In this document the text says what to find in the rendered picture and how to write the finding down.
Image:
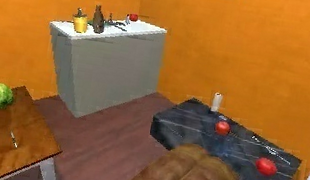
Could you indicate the grey kitchen counter white top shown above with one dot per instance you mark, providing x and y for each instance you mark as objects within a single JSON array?
[{"x": 111, "y": 72}]

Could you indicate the white paper towel roll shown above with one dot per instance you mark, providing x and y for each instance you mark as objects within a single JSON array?
[{"x": 216, "y": 102}]

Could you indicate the small red apple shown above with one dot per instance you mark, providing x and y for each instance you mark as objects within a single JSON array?
[{"x": 134, "y": 17}]

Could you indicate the small grey shaker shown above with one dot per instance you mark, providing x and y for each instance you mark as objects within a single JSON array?
[{"x": 127, "y": 19}]

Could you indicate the red tomato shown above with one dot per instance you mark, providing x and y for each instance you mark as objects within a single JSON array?
[
  {"x": 266, "y": 166},
  {"x": 222, "y": 127}
]

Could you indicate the dark metal faucet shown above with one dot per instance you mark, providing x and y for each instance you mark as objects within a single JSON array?
[{"x": 114, "y": 22}]

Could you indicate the brown glass bottle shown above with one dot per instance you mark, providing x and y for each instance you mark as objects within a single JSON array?
[{"x": 98, "y": 21}]

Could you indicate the brown bread loaf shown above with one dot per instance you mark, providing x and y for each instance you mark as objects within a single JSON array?
[{"x": 184, "y": 178}]

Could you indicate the yellow cup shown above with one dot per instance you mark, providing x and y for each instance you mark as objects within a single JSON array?
[{"x": 80, "y": 23}]

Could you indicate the dark blue marble table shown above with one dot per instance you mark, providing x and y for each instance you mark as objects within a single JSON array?
[{"x": 247, "y": 158}]

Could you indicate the silver knife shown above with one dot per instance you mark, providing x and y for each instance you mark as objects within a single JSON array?
[{"x": 14, "y": 140}]

